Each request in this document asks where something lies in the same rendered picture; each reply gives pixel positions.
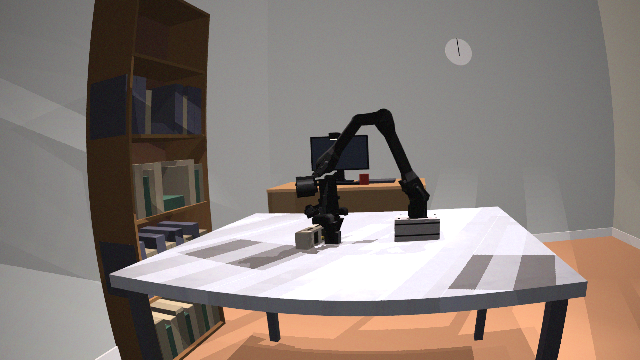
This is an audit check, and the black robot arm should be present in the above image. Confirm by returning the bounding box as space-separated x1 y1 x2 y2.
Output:
296 108 430 219

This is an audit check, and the black two-prong plug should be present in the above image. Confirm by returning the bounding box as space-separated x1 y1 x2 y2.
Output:
321 231 342 245

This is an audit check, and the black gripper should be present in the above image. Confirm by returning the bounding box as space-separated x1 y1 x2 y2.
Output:
312 194 349 243

